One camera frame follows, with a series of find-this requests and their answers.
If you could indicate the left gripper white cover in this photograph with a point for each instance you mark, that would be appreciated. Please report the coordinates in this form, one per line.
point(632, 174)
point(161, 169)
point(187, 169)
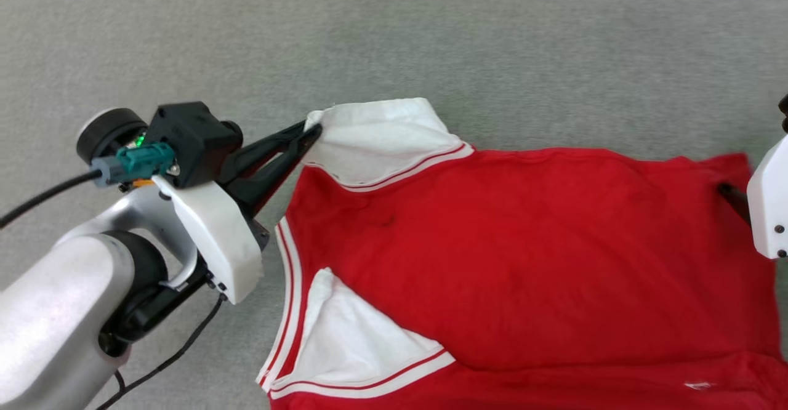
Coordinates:
point(215, 244)

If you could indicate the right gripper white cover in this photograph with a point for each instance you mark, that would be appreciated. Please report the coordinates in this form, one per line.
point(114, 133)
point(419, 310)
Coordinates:
point(769, 213)

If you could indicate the red and white garment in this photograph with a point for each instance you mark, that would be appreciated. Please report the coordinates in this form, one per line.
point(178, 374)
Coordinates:
point(523, 244)

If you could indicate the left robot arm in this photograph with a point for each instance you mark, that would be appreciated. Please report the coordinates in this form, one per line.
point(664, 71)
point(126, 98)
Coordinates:
point(55, 311)

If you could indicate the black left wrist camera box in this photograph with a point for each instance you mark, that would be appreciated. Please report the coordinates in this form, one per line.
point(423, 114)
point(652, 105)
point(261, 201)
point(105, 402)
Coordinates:
point(191, 139)

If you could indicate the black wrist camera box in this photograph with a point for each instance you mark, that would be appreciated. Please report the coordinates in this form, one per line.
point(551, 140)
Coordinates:
point(191, 139)
point(784, 114)

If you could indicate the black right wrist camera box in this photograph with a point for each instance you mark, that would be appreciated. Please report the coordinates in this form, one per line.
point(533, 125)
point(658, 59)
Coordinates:
point(784, 114)

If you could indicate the teal left camera connector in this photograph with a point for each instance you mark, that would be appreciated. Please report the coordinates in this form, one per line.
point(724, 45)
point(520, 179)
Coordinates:
point(144, 160)

